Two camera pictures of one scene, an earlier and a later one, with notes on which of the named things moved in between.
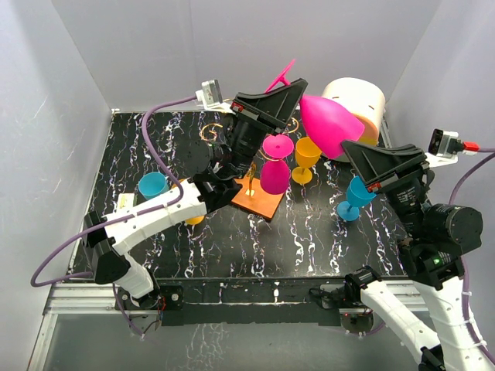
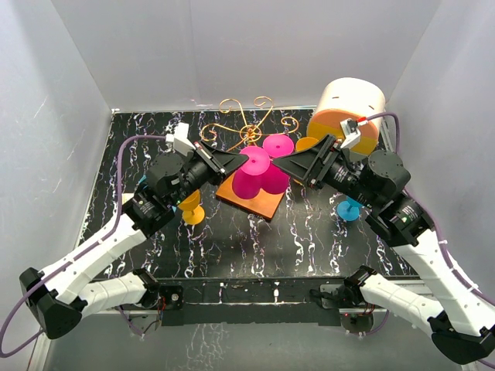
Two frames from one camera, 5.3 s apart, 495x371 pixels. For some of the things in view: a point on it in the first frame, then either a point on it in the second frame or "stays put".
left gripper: x=270 y=113 -> x=223 y=161
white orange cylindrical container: x=367 y=100 stays put
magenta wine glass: x=329 y=124 -> x=247 y=181
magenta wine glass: x=274 y=173 stays put
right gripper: x=375 y=163 -> x=312 y=165
